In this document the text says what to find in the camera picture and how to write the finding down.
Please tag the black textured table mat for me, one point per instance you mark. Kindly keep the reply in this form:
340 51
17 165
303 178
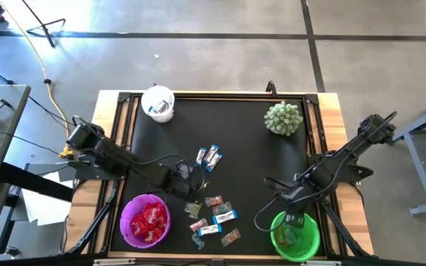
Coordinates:
257 170

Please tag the grey table frame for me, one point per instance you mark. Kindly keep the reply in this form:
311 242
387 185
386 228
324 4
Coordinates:
420 170

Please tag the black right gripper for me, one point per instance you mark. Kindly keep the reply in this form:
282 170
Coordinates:
296 201

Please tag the artificial succulent in pot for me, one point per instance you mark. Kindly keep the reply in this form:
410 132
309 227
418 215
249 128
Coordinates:
283 118

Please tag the orange candy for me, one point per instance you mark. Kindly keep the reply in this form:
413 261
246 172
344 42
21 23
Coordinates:
277 235
230 237

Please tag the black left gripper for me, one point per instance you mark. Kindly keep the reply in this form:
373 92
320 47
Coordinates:
178 183

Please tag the red candy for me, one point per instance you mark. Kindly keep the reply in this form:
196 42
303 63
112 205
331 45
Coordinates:
199 224
213 200

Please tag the silver metal bracket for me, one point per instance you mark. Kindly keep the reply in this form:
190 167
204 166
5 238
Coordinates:
320 263
114 262

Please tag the white paper sheets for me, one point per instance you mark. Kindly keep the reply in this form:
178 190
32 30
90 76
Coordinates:
44 210

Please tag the white plastic bucket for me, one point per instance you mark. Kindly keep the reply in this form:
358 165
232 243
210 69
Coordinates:
154 97

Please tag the green candy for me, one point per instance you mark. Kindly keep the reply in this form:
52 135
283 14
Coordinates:
192 209

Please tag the yellow clamp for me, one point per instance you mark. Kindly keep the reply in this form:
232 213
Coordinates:
66 152

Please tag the white blue Hershey's bar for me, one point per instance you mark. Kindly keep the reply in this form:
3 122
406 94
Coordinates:
162 106
214 162
225 217
211 153
151 109
200 155
209 230

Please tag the black desk beam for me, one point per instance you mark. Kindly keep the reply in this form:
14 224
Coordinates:
32 181

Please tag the purple plastic bucket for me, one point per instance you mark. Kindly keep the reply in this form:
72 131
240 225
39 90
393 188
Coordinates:
126 218

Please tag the black tripod stand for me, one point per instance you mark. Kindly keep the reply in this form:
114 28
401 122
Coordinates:
44 27

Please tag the green plastic bucket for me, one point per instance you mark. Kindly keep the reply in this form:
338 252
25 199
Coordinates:
309 240

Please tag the teal candy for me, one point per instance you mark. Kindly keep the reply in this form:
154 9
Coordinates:
222 208
198 241

